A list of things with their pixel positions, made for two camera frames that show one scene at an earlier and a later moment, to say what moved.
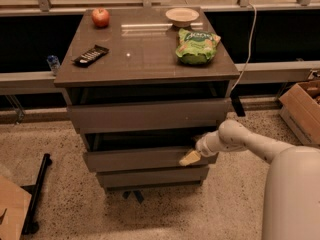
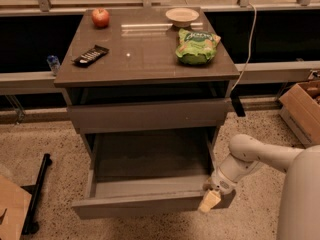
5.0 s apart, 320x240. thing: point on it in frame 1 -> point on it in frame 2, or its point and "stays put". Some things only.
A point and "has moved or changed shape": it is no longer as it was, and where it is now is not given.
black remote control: [89, 56] stays put
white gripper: [202, 147] -> [220, 182]
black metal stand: [33, 190] stays put
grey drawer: [140, 151] has moved or changed shape
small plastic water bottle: [54, 63] stays put
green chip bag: [196, 48] stays put
